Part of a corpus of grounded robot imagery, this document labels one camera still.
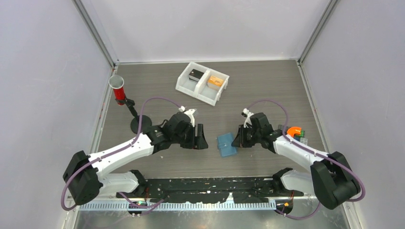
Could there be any white divided plastic bin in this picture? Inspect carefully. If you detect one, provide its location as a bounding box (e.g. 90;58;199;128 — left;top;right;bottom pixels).
175;62;229;106

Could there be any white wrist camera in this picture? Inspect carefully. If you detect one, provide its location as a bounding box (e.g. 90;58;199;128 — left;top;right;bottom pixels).
178;106;197;127
241;108;254;128

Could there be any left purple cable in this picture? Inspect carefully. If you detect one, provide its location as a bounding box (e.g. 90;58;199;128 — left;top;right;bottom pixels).
61;96;185;216

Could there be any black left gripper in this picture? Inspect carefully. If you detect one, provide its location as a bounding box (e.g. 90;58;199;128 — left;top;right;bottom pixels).
172;123;208;150

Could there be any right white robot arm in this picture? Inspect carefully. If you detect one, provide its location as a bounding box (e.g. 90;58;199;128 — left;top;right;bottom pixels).
232;109;364;209

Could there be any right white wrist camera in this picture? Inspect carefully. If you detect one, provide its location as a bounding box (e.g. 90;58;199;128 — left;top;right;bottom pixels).
241;108;254;128

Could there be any black card box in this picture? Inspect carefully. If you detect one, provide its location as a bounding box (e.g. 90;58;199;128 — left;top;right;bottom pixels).
188;69;204;82

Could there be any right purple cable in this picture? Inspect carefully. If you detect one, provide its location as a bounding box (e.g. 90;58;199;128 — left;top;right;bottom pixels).
246;99;366;220

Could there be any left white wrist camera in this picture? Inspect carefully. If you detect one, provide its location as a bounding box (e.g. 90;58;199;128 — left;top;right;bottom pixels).
178;106;197;127

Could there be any blue leather card holder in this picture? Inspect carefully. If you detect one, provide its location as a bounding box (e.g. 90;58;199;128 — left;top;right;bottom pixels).
217;133;237;157

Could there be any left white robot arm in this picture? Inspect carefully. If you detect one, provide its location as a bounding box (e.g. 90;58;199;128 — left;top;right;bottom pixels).
63;109;208;206

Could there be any orange card box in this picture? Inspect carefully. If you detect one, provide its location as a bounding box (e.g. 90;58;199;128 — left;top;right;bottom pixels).
207;75;224;91

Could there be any orange toy brick arch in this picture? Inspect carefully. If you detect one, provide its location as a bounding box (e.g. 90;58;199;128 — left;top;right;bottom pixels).
287;126;305;138

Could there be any purple cable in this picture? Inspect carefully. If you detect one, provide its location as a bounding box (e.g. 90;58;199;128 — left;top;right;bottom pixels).
61;96;185;216
246;99;366;220

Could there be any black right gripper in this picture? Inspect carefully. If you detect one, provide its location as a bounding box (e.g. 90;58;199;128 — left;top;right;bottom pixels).
232;125;262;148

